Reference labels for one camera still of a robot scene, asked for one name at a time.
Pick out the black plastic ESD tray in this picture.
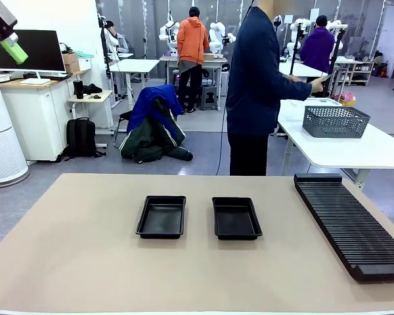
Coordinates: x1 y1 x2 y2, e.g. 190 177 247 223
135 196 187 240
211 196 263 241

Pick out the person's right forearm navy sleeve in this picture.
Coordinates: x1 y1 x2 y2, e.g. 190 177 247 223
275 77 316 102

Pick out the black computer monitor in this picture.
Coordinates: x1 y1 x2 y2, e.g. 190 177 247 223
0 29 67 85

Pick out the black keyboard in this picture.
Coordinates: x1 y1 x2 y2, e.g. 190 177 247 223
22 72 72 81

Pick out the brown cardboard box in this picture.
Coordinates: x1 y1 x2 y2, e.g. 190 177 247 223
62 52 81 74

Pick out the white cabinet desk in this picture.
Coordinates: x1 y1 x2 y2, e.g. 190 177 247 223
0 69 93 162

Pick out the black tripod stand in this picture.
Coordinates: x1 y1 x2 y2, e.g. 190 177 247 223
328 26 345 98
289 22 303 76
97 13 119 79

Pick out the small wooden side table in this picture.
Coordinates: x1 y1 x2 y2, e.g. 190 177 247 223
67 90 116 148

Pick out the white cylindrical air purifier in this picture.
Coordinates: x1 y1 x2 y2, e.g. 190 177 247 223
0 83 30 188

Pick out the seated person in grey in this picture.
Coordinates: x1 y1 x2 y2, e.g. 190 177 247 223
104 20 131 55

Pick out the black backpack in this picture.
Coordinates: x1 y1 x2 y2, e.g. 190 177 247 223
63 117 106 162

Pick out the white background table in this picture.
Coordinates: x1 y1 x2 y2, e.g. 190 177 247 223
278 61 329 83
108 58 161 101

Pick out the black chair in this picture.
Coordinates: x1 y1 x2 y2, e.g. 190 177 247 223
113 110 135 149

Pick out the blue jacket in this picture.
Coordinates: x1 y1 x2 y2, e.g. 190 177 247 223
127 84 185 138

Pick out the dark green jacket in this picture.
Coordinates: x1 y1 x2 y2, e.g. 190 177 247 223
119 98 194 164

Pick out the person in orange hoodie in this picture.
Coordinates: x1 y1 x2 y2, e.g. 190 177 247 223
176 6 210 114

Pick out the grey plastic stool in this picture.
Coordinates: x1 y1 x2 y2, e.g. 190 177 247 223
200 84 219 112

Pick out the person in navy coat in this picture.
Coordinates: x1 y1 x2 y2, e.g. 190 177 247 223
225 0 326 177

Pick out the person in purple hoodie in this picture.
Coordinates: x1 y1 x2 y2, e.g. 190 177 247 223
300 14 336 74

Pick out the white flat box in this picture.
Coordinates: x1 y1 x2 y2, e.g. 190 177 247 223
310 97 342 108

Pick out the grey perforated plastic basket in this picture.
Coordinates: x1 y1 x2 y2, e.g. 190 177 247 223
302 105 371 139

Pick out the pink bag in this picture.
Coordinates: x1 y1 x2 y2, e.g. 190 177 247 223
339 91 356 106

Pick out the wooden shelf rack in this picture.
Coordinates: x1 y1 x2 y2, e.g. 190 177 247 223
334 60 375 87

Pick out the black slotted board rack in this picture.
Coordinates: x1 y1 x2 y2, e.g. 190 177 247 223
294 173 394 283

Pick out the thin black hanging cable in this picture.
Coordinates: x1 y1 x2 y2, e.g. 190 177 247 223
215 104 229 177

